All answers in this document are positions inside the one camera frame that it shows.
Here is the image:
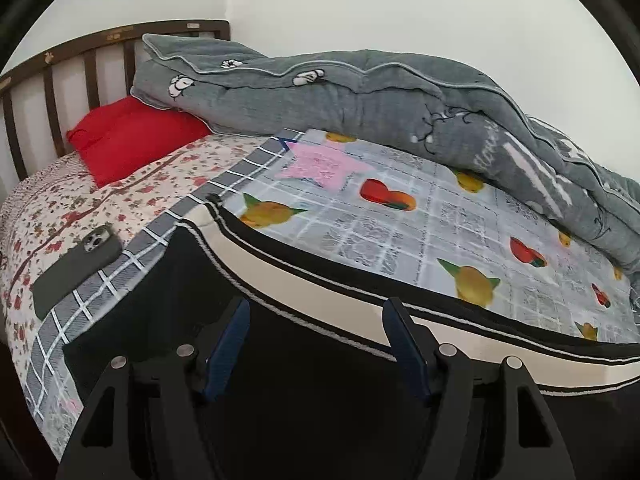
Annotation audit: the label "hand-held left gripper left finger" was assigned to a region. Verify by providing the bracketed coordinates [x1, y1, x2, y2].
[55, 297, 251, 480]

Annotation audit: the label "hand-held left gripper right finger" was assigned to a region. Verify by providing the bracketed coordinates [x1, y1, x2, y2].
[382, 297, 577, 480]

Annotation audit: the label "black pants with cream stripe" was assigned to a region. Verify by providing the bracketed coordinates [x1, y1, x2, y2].
[62, 192, 640, 480]

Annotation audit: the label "fruit print plastic cover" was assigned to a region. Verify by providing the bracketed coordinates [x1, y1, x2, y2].
[220, 127, 640, 346]

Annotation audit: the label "grey fruit-print blanket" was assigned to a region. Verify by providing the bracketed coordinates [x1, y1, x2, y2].
[22, 131, 303, 461]

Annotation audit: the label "smartphone in dark case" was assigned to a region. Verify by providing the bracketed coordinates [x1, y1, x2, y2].
[31, 226, 124, 320]

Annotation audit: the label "floral bed sheet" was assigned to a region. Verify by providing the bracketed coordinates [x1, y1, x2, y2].
[0, 135, 268, 396]

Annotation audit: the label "red pillow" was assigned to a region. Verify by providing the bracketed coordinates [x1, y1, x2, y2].
[66, 96, 214, 189]

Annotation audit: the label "grey quilt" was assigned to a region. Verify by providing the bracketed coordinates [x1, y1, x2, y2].
[130, 33, 640, 288]

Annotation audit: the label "dark wooden headboard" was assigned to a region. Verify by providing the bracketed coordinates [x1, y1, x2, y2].
[0, 20, 232, 183]

